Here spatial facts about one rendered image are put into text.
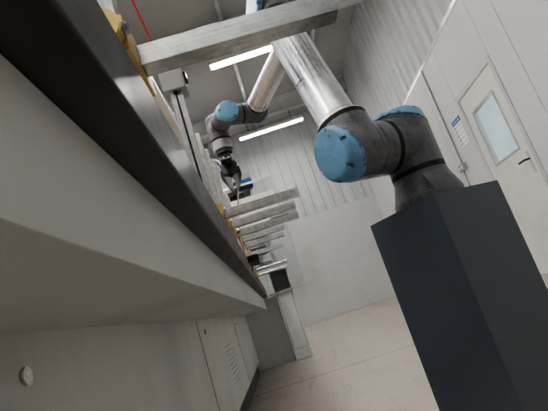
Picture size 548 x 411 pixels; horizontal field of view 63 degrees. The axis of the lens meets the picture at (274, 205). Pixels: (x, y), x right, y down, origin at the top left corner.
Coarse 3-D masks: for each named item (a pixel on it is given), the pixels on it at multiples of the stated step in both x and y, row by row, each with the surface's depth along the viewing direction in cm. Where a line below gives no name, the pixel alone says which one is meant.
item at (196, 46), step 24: (312, 0) 58; (216, 24) 58; (240, 24) 58; (264, 24) 58; (288, 24) 58; (312, 24) 60; (144, 48) 57; (168, 48) 57; (192, 48) 57; (216, 48) 58; (240, 48) 60
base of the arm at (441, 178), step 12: (420, 168) 116; (432, 168) 116; (444, 168) 117; (396, 180) 121; (408, 180) 118; (420, 180) 115; (432, 180) 114; (444, 180) 114; (456, 180) 115; (396, 192) 121; (408, 192) 117; (420, 192) 114; (432, 192) 113; (396, 204) 121; (408, 204) 116
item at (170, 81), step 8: (168, 72) 132; (176, 72) 132; (160, 80) 131; (168, 80) 131; (176, 80) 131; (168, 88) 131; (176, 88) 131; (184, 88) 132; (168, 96) 133; (184, 96) 136
